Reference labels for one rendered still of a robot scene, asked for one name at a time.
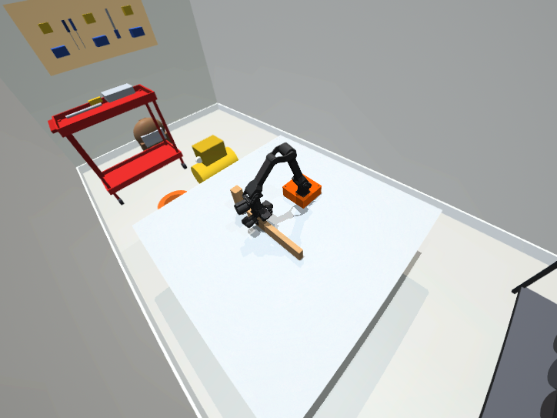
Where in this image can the brown wooden post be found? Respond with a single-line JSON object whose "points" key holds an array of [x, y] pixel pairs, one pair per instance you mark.
{"points": [[236, 192]]}

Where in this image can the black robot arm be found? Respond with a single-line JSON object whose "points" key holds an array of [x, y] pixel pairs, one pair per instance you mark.
{"points": [[254, 188]]}

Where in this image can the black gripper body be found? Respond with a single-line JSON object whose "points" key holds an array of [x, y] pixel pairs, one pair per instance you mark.
{"points": [[249, 222]]}

